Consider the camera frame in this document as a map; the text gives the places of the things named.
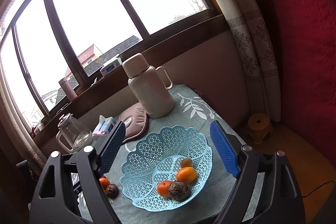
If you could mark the orange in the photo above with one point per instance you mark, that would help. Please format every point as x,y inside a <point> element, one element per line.
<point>187,174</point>
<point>163,188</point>
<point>104,182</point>

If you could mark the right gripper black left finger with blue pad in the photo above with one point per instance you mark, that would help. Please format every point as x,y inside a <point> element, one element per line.
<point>69,190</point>

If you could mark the tan longan fruit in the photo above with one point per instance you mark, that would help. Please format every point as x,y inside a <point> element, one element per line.
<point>186,162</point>

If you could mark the pink heating pad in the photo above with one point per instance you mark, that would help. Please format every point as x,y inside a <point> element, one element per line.
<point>135,120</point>

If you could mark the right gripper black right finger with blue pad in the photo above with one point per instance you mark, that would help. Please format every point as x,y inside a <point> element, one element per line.
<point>280,199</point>

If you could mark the yellow plastic stool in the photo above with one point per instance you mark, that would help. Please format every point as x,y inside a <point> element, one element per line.
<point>259,126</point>

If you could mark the pink tumbler on sill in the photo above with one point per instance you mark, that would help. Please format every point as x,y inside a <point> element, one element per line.
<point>67,88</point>

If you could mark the glass kettle white handle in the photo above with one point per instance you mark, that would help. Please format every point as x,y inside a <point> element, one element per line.
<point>73,135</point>

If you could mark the light blue plastic fruit basket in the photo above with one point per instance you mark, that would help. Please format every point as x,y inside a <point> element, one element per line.
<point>157,158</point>

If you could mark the dark brown passion fruit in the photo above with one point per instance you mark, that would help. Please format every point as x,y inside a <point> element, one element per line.
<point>179,190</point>

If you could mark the small dark brown fruit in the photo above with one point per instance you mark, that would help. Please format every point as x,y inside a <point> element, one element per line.
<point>112,191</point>

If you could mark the orange on table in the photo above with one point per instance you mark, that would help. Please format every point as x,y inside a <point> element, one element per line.
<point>104,182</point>

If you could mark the white blue box on sill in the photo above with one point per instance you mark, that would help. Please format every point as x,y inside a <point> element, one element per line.
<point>110,66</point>

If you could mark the patterned beige curtain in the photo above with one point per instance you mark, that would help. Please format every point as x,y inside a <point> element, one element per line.
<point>256,53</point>

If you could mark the tissue pack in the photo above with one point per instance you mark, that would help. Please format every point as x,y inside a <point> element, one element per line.
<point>104,126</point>

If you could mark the cream thermos flask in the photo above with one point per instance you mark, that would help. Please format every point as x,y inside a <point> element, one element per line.
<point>148,87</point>

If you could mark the dark window frame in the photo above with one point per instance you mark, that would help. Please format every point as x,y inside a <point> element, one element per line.
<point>44,41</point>

